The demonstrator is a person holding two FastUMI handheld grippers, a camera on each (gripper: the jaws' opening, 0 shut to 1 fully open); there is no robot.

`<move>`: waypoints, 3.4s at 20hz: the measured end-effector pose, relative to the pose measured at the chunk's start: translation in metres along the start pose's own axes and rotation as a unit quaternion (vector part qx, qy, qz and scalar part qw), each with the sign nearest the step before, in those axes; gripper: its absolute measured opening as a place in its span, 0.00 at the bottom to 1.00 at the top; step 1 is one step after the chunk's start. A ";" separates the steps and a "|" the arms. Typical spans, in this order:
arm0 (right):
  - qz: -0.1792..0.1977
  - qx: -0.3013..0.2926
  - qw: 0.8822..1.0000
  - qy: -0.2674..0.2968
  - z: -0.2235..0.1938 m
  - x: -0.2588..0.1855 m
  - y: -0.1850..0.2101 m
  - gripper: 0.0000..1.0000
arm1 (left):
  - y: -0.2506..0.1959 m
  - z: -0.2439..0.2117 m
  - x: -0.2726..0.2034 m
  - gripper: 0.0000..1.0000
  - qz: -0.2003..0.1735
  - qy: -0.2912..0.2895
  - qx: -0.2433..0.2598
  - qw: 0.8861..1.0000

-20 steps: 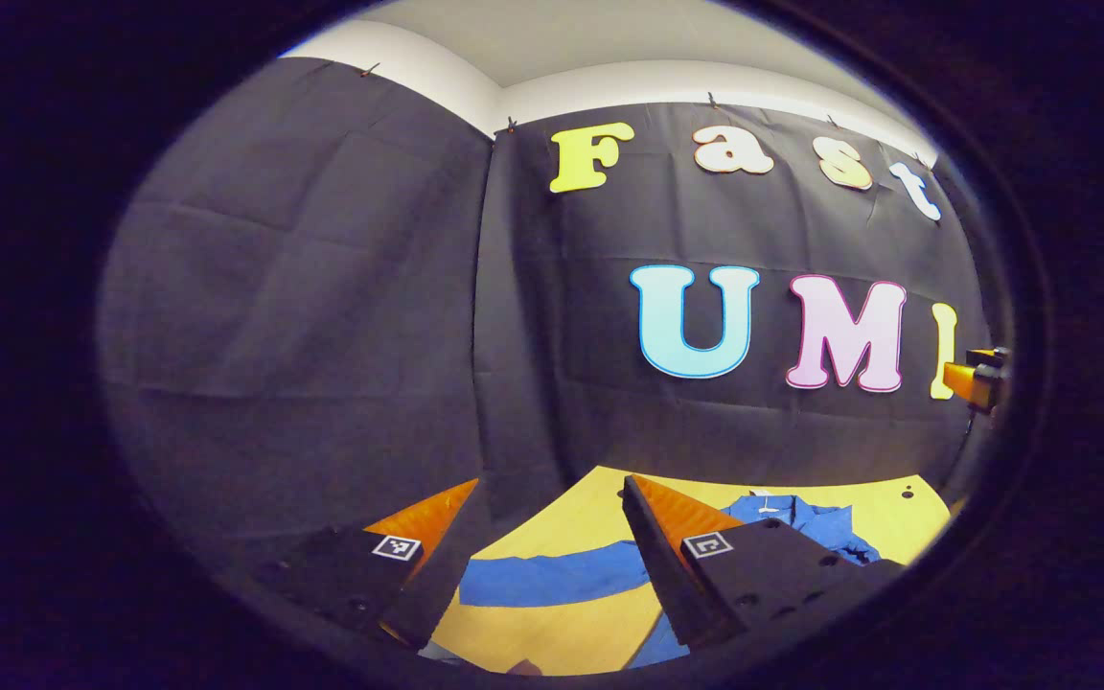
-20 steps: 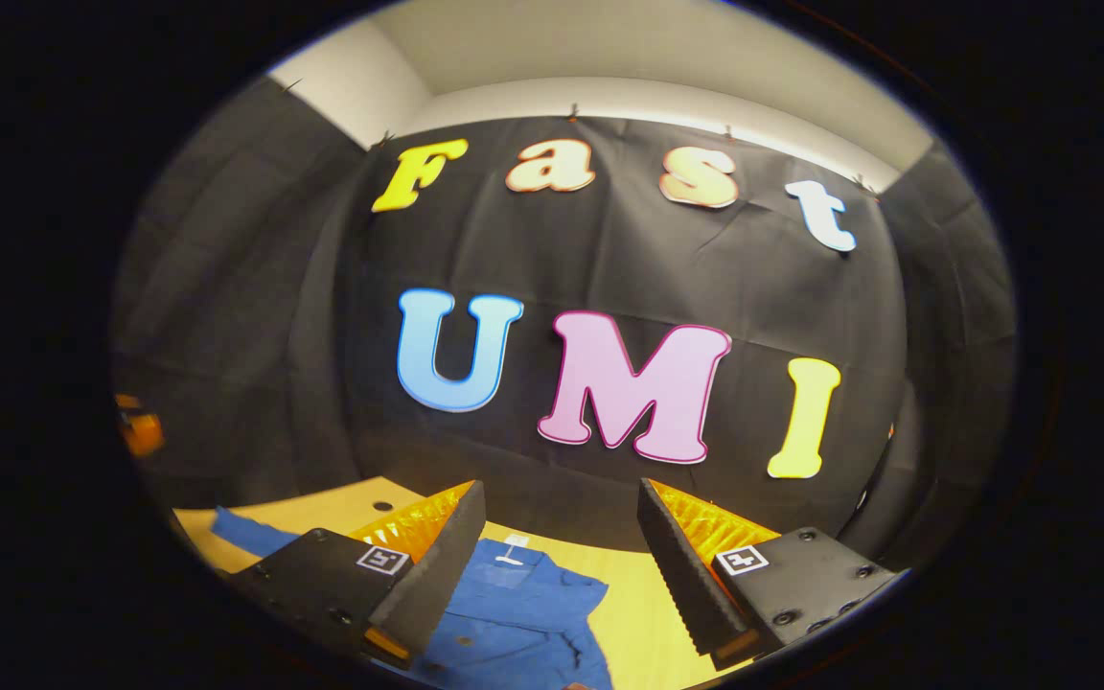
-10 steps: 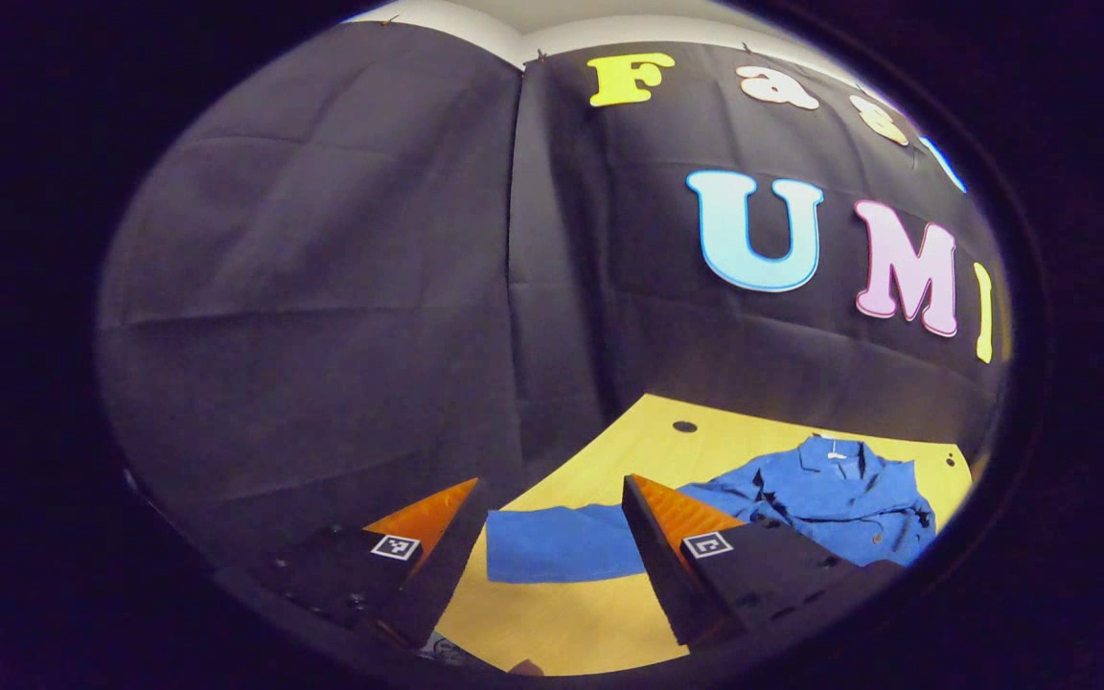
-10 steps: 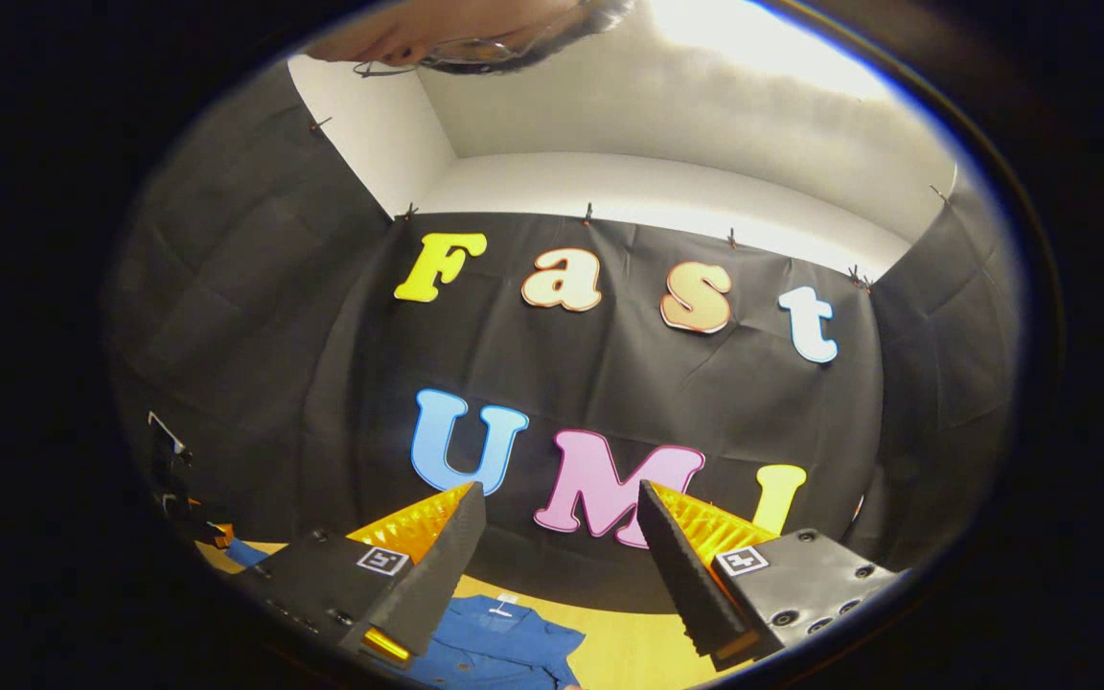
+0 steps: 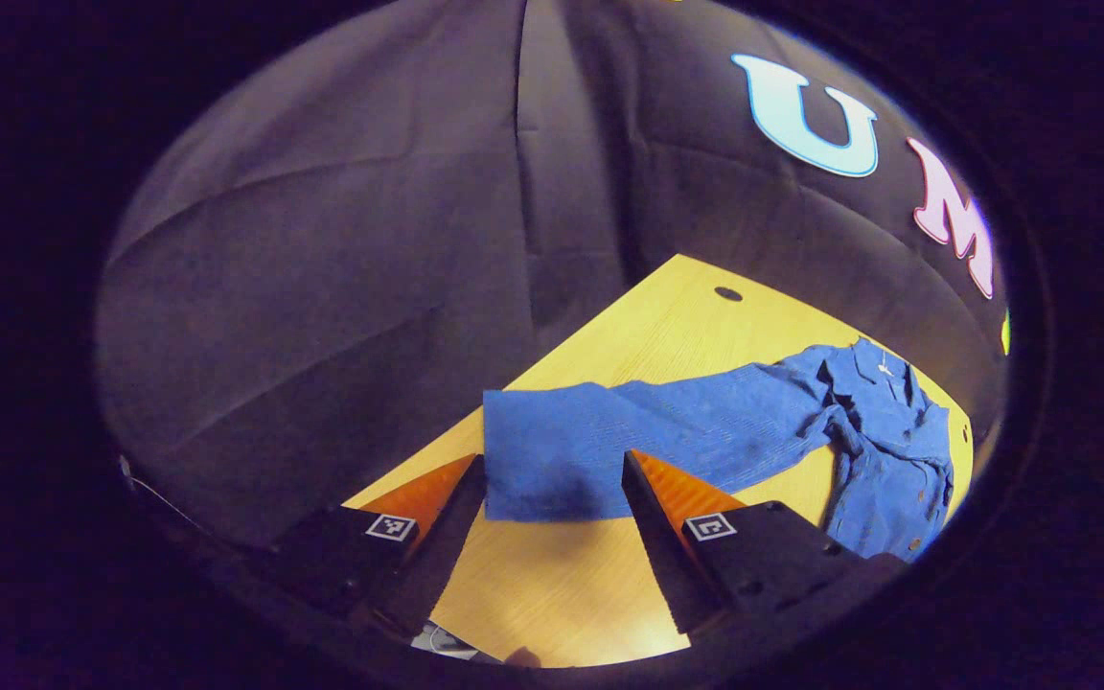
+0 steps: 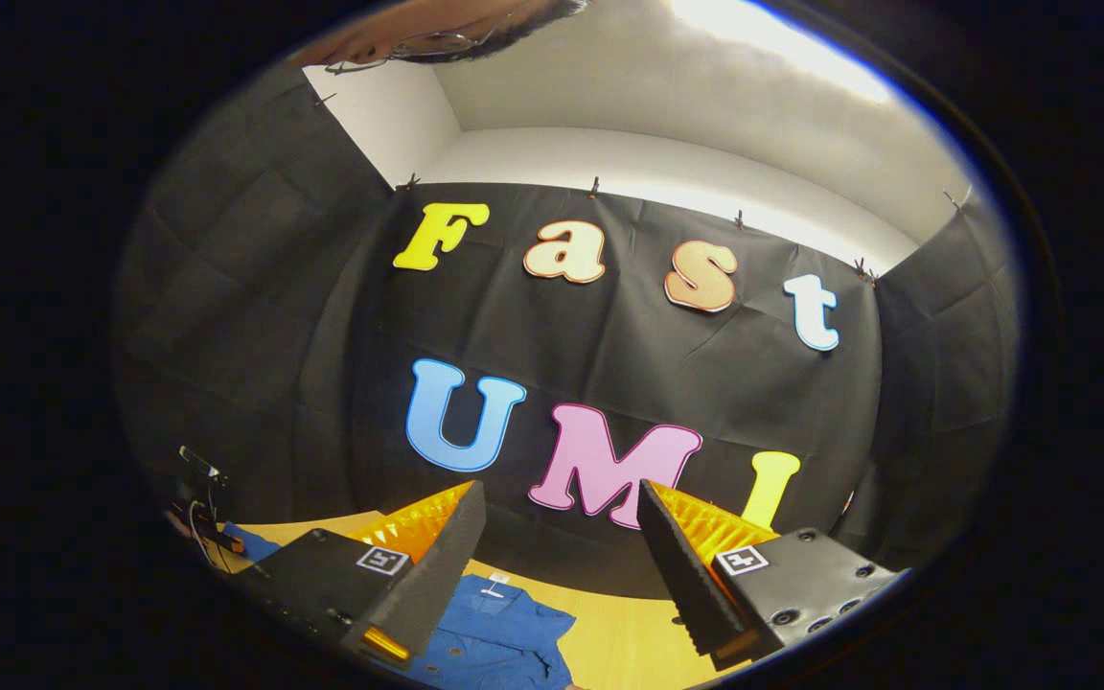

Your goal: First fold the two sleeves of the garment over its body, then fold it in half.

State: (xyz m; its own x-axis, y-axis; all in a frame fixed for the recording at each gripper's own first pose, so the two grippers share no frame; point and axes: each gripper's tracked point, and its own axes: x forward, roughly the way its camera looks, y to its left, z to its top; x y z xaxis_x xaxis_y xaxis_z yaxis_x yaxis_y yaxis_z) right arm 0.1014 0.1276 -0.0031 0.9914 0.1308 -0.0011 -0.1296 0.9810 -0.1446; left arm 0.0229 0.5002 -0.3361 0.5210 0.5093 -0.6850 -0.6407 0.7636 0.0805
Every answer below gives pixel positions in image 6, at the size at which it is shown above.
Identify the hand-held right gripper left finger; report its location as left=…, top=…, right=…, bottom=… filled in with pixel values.
left=245, top=479, right=489, bottom=667

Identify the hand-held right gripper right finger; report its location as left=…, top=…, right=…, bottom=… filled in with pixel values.
left=636, top=477, right=903, bottom=672

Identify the blue button shirt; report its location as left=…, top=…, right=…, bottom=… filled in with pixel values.
left=221, top=522, right=580, bottom=690

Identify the black backdrop cloth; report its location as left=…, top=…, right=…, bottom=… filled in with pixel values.
left=111, top=67, right=1023, bottom=600

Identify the person's head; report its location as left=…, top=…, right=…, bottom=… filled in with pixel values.
left=288, top=0, right=591, bottom=76

